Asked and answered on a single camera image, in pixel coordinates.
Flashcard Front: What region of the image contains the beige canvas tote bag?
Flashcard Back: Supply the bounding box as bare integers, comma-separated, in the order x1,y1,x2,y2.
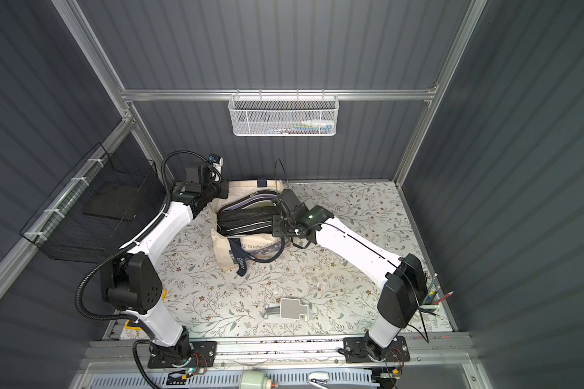
209,179,290,277

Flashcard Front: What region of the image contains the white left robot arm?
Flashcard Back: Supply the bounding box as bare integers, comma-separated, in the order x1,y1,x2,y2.
96,156,229,349

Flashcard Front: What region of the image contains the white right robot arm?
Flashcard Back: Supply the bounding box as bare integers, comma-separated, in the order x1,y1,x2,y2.
273,189,428,354

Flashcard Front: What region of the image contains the floral table mat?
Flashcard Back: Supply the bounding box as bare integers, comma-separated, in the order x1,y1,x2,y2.
157,183,421,338

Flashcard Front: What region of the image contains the white pencil cup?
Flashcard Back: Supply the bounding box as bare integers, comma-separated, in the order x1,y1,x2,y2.
418,272,454,316

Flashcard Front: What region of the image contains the pale green round canister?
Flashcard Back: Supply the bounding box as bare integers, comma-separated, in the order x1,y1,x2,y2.
238,371,278,389

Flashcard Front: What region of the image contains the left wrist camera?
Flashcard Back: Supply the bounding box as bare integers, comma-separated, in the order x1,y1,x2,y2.
209,153,223,183

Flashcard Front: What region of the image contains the white wire mesh basket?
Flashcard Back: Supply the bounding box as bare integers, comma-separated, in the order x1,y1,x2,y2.
228,96,340,137

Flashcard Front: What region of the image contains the grey plastic bracket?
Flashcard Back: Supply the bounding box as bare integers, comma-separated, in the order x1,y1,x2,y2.
264,298,310,321

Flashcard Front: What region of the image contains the black wire wall basket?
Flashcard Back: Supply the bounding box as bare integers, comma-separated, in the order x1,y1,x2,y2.
20,137,164,264

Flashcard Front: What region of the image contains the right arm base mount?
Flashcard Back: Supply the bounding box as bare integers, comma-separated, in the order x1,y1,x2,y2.
337,336,410,364

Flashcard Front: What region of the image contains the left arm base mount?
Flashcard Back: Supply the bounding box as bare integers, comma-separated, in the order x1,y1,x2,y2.
147,341,218,369

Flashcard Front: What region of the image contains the black corrugated cable conduit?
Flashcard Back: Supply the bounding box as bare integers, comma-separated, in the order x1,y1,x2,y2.
75,150,215,389

